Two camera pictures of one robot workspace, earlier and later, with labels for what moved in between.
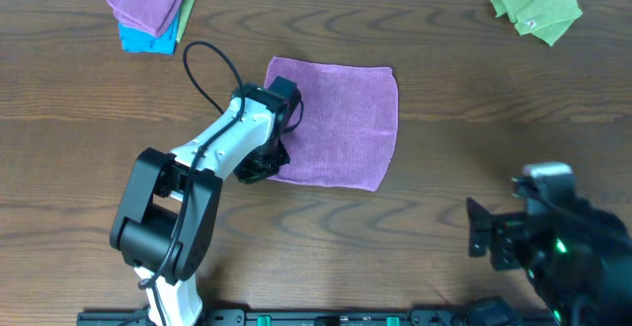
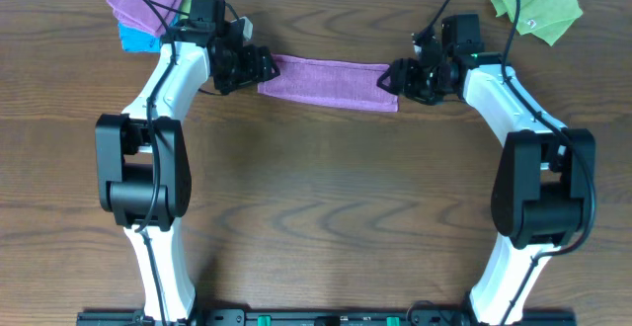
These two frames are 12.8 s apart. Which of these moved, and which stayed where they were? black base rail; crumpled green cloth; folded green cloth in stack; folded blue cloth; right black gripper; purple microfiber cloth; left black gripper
Moved: purple microfiber cloth; right black gripper; left black gripper
Stayed: folded green cloth in stack; folded blue cloth; crumpled green cloth; black base rail
